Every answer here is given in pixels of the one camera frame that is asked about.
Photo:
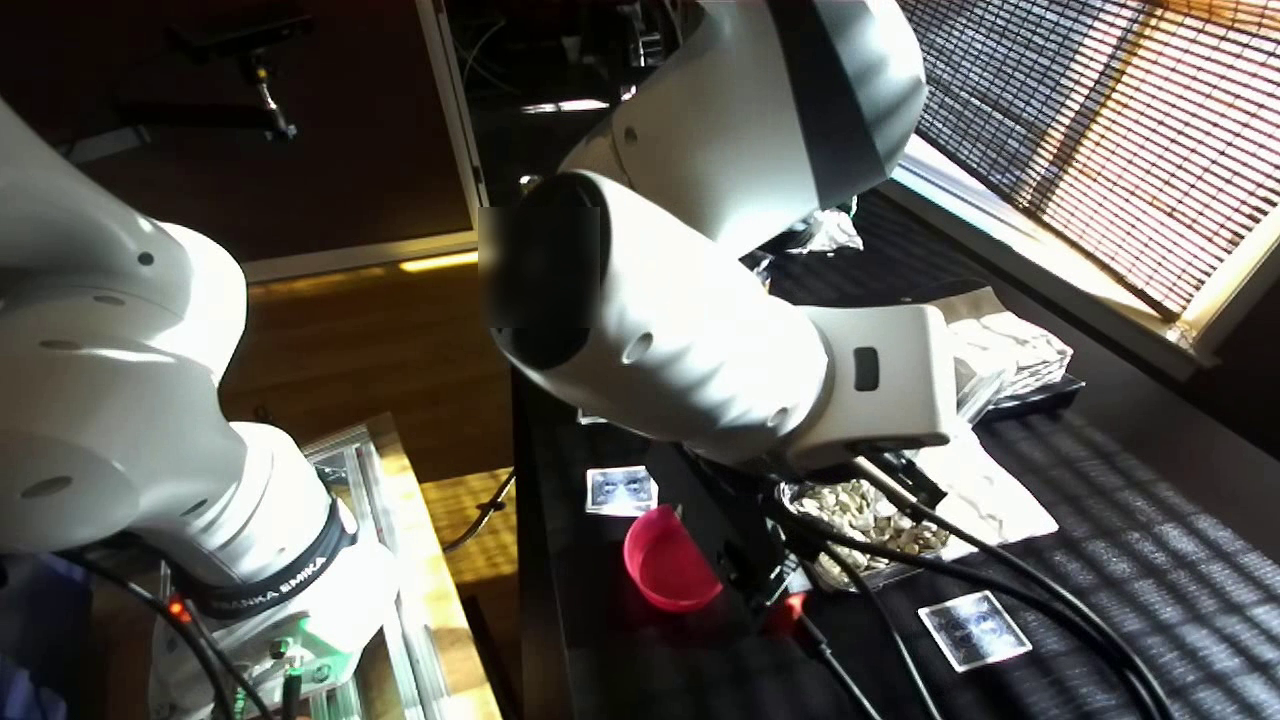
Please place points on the white square box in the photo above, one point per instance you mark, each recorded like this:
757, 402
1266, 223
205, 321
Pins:
1013, 353

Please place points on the black and white photo card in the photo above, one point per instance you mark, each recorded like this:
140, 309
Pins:
972, 630

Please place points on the pink plastic bowl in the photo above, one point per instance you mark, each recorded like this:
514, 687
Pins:
664, 564

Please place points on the white face-up playing card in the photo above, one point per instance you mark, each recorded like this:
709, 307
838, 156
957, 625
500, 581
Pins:
621, 490

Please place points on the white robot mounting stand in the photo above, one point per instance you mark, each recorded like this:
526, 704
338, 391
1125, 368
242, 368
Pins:
403, 561

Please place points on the crumpled foil snack bag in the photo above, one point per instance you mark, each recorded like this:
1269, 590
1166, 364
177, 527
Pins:
827, 234

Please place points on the black tray under napkins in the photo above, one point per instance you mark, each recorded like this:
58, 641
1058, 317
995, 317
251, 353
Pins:
1054, 399

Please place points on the clear plastic seed container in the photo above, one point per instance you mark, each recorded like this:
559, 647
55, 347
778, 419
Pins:
867, 523

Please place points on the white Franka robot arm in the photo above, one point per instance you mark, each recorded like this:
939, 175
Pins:
693, 335

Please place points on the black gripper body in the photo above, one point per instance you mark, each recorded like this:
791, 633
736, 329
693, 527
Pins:
745, 535

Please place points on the narrow wooden window blind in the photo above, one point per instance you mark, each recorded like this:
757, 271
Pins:
1106, 133

